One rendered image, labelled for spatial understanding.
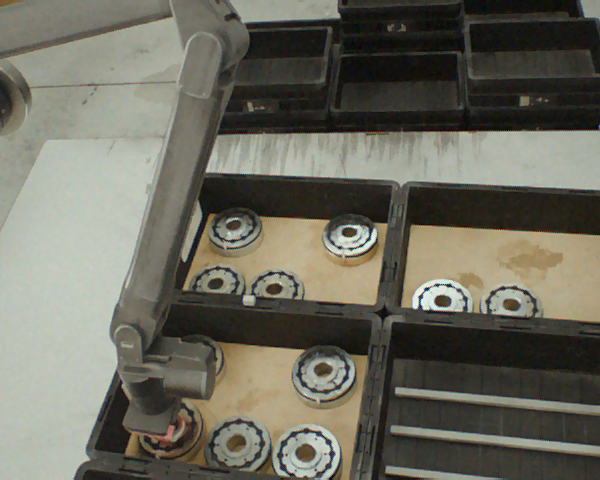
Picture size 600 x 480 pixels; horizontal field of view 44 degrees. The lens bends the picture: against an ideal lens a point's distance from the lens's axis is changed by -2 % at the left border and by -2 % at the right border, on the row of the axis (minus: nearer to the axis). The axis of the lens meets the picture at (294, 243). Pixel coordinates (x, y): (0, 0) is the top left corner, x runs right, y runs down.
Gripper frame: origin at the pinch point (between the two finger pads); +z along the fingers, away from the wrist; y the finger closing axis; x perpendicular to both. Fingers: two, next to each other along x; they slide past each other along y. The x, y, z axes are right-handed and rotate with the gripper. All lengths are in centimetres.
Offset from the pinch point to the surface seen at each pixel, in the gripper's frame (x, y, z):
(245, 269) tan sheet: -3.4, 34.6, 6.2
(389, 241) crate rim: -29.5, 36.1, -5.8
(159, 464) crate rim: -3.0, -8.7, -6.6
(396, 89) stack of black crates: -20, 147, 57
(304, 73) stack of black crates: 8, 140, 48
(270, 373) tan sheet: -13.2, 13.3, 4.1
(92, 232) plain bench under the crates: 39, 51, 24
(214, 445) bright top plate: -8.2, -1.8, 0.6
